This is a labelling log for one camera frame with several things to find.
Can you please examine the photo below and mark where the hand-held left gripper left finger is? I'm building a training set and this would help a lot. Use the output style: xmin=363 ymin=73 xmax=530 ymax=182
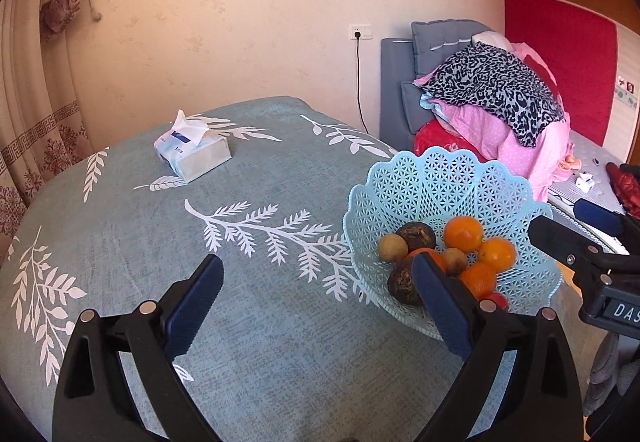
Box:
xmin=52 ymin=253 xmax=226 ymax=442

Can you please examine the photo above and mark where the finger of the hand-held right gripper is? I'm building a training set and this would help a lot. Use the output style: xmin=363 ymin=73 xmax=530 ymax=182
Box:
xmin=574 ymin=199 xmax=640 ymax=249
xmin=529 ymin=215 xmax=607 ymax=274

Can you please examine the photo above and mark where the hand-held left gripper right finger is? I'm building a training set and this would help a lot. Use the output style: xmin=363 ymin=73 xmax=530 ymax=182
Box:
xmin=410 ymin=253 xmax=586 ymax=442

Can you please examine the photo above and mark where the dark brown mangosteen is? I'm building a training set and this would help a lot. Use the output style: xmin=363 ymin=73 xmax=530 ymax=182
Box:
xmin=395 ymin=222 xmax=437 ymax=253
xmin=388 ymin=256 xmax=426 ymax=307

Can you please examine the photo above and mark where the small tan round fruit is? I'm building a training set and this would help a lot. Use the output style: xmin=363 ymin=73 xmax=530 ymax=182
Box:
xmin=378 ymin=235 xmax=407 ymax=261
xmin=442 ymin=247 xmax=469 ymax=276

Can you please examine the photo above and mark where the large red tomato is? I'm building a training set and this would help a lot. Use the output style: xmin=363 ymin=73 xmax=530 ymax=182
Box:
xmin=482 ymin=292 xmax=510 ymax=313

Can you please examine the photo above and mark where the small mandarin orange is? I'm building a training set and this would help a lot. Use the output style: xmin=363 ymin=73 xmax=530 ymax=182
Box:
xmin=459 ymin=262 xmax=498 ymax=300
xmin=477 ymin=237 xmax=517 ymax=271
xmin=407 ymin=247 xmax=447 ymax=273

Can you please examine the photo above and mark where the large orange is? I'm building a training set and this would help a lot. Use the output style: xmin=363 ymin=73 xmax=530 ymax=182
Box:
xmin=444 ymin=216 xmax=485 ymax=253

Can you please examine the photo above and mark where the light blue plastic basket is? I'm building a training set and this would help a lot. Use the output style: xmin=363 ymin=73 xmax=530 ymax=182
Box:
xmin=342 ymin=146 xmax=563 ymax=342

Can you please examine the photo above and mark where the person's right forearm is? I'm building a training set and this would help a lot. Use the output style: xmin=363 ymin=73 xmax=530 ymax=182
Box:
xmin=582 ymin=332 xmax=640 ymax=438

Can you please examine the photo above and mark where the dark red cloth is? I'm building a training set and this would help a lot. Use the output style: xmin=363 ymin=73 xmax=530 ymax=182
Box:
xmin=607 ymin=162 xmax=640 ymax=218

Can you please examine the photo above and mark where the grey patterned bedsheet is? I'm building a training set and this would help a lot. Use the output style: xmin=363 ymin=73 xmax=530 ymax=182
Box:
xmin=547 ymin=129 xmax=631 ymax=253

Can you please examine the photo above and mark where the pile of clothes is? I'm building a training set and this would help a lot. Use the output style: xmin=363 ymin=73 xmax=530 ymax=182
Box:
xmin=412 ymin=40 xmax=571 ymax=203

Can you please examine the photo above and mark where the white blue tissue pack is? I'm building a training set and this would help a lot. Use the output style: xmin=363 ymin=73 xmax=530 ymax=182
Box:
xmin=153 ymin=110 xmax=233 ymax=184

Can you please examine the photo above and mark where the red padded headboard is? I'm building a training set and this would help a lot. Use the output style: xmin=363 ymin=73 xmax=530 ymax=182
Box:
xmin=502 ymin=0 xmax=618 ymax=163

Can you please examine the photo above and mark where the leopard print cloth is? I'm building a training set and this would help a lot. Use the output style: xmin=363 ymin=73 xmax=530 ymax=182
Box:
xmin=431 ymin=45 xmax=566 ymax=148

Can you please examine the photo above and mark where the teal leaf-print tablecloth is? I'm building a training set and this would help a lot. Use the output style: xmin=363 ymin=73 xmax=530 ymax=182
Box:
xmin=0 ymin=96 xmax=521 ymax=442

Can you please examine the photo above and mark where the small grey pillow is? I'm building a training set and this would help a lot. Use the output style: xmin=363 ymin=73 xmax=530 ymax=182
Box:
xmin=401 ymin=82 xmax=431 ymax=133

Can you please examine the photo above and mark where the white pillow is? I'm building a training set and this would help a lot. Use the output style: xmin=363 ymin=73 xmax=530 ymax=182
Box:
xmin=471 ymin=31 xmax=516 ymax=53

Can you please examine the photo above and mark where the large grey cushion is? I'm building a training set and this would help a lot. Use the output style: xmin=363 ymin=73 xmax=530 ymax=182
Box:
xmin=380 ymin=37 xmax=418 ymax=150

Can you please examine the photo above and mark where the grey cushion with white trim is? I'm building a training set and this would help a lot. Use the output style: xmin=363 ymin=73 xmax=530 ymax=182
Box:
xmin=411 ymin=20 xmax=496 ymax=78

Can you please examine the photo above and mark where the beige patterned curtain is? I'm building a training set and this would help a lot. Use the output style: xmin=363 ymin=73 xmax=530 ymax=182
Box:
xmin=0 ymin=0 xmax=108 ymax=268

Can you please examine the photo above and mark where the wall sticker strip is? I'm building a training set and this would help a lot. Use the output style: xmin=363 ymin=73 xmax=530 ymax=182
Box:
xmin=614 ymin=75 xmax=640 ymax=110

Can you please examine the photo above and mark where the black power cable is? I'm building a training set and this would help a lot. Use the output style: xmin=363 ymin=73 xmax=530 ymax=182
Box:
xmin=355 ymin=37 xmax=371 ymax=135

